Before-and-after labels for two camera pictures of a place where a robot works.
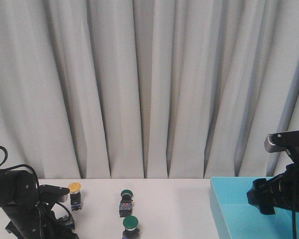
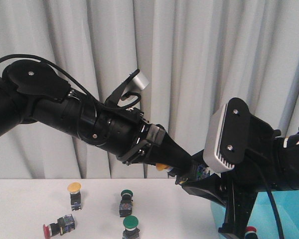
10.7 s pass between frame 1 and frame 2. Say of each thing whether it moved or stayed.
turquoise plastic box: stayed
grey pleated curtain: stayed
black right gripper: moved
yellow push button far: stayed
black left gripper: moved
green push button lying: stayed
